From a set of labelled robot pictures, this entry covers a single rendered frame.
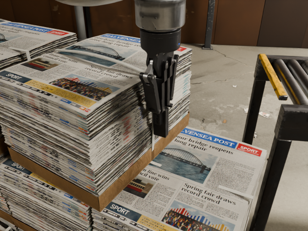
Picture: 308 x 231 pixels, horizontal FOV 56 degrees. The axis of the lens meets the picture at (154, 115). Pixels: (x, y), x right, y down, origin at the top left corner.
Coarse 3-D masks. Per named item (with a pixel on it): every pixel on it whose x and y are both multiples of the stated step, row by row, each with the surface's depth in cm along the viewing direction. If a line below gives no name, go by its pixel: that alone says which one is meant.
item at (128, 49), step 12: (96, 36) 82; (108, 36) 82; (120, 36) 82; (72, 48) 74; (84, 48) 73; (96, 48) 73; (108, 48) 73; (120, 48) 73; (132, 48) 72; (180, 48) 72; (120, 60) 67; (132, 60) 66; (144, 60) 66; (180, 60) 69; (180, 72) 71; (180, 84) 72; (180, 96) 74; (180, 108) 76; (180, 120) 79
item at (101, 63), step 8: (64, 48) 74; (64, 56) 68; (72, 56) 68; (80, 56) 69; (88, 56) 69; (88, 64) 64; (96, 64) 65; (104, 64) 65; (112, 64) 65; (120, 72) 61; (128, 72) 61; (136, 72) 61; (144, 96) 60; (144, 104) 61; (144, 112) 62; (144, 120) 63; (144, 128) 63; (144, 152) 67
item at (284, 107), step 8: (288, 104) 102; (296, 104) 102; (280, 112) 102; (288, 112) 98; (296, 112) 98; (304, 112) 97; (280, 120) 101; (288, 120) 100; (296, 120) 99; (304, 120) 99; (280, 128) 102; (288, 128) 101; (296, 128) 101; (304, 128) 101; (280, 136) 103; (288, 136) 103; (296, 136) 103; (304, 136) 102
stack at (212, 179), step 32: (192, 128) 84; (0, 160) 74; (160, 160) 72; (192, 160) 72; (224, 160) 72; (256, 160) 72; (0, 192) 76; (32, 192) 68; (64, 192) 63; (128, 192) 63; (160, 192) 63; (192, 192) 63; (224, 192) 63; (0, 224) 90; (32, 224) 77; (64, 224) 67; (96, 224) 62; (128, 224) 56; (160, 224) 56; (192, 224) 56; (224, 224) 56
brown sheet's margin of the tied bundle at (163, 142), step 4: (188, 112) 82; (188, 116) 82; (184, 120) 80; (188, 120) 83; (180, 124) 79; (184, 124) 81; (172, 128) 75; (176, 128) 77; (180, 128) 80; (172, 132) 76; (176, 132) 78; (168, 136) 74; (172, 136) 77; (160, 140) 71; (164, 140) 73; (168, 140) 75; (160, 144) 72; (164, 144) 74; (160, 148) 73
